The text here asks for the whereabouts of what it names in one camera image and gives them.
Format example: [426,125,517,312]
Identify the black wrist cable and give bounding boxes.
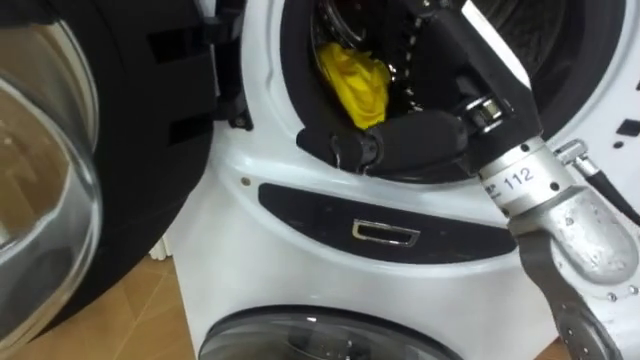
[553,139,640,227]

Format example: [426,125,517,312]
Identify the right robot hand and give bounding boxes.
[295,0,544,178]

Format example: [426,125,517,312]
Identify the open washing machine door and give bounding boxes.
[0,0,254,357]

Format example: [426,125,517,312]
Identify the yellow cloth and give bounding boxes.
[316,41,392,131]

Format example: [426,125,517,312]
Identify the white stacked washing machines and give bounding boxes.
[168,0,640,360]

